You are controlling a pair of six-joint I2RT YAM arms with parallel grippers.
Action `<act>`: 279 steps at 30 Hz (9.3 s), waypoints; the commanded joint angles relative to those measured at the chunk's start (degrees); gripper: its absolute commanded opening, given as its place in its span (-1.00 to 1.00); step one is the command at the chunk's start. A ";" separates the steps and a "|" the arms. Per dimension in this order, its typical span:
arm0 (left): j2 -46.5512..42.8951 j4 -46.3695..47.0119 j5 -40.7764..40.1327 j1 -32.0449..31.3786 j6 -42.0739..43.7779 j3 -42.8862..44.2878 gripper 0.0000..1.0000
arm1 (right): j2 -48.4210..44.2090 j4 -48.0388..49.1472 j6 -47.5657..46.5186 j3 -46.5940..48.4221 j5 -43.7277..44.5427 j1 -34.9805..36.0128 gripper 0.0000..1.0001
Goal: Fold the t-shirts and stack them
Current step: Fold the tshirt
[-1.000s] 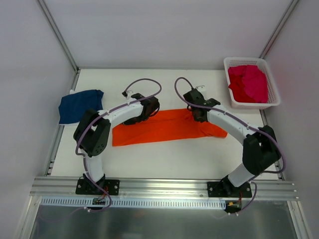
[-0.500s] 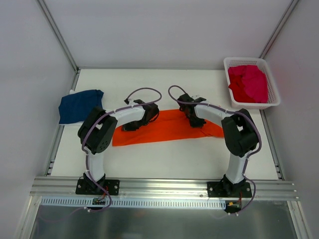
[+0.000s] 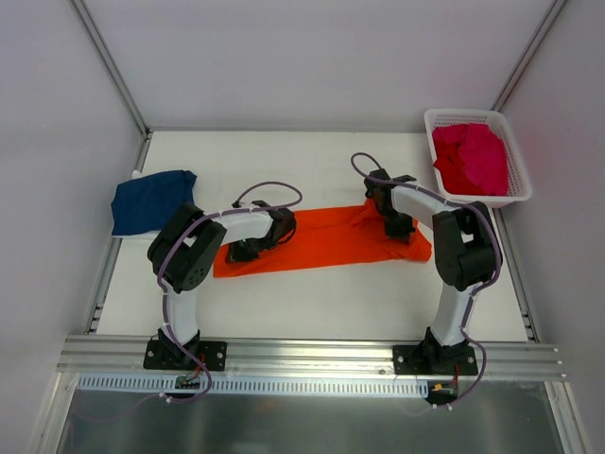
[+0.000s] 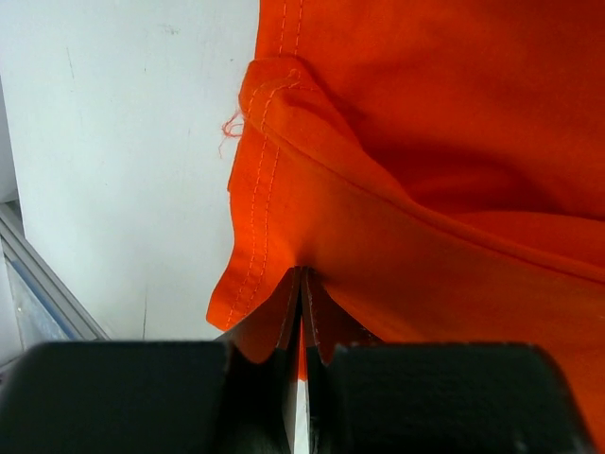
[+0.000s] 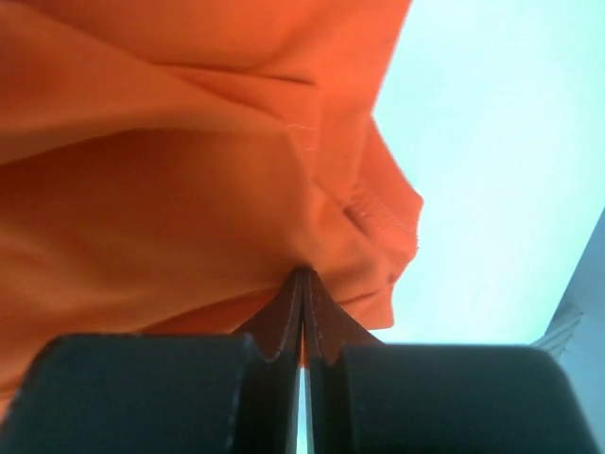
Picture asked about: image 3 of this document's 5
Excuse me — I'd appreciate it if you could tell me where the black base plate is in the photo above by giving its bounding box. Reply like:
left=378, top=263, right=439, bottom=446
left=143, top=338, right=228, bottom=372
left=392, top=342, right=478, bottom=376

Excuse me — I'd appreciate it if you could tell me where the white slotted cable duct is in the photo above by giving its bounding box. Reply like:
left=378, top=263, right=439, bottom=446
left=77, top=374, right=428, bottom=398

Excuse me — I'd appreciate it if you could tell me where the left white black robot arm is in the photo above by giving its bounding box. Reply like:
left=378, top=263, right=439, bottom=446
left=143, top=201, right=297, bottom=372

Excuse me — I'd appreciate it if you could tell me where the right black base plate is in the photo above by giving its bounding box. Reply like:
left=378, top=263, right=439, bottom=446
left=392, top=342, right=478, bottom=376

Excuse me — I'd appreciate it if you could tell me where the orange t shirt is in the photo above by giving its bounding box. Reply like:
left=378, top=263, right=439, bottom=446
left=213, top=201, right=432, bottom=278

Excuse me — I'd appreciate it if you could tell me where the red t shirt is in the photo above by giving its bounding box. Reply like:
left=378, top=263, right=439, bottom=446
left=433, top=141, right=483, bottom=196

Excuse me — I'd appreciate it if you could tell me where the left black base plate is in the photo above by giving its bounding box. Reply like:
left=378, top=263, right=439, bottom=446
left=143, top=338, right=228, bottom=372

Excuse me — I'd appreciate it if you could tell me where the folded blue t shirt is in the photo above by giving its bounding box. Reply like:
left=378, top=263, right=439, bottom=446
left=111, top=170, right=198, bottom=236

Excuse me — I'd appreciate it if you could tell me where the aluminium mounting rail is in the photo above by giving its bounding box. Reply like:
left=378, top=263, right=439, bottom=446
left=57, top=334, right=569, bottom=382

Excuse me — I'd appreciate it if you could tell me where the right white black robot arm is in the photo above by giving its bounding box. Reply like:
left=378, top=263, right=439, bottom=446
left=364, top=167, right=502, bottom=375

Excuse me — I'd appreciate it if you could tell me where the pink t shirt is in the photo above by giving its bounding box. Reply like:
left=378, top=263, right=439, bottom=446
left=432, top=123, right=509, bottom=197

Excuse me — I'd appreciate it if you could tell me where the white plastic basket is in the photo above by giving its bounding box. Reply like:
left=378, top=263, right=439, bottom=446
left=423, top=108, right=532, bottom=208

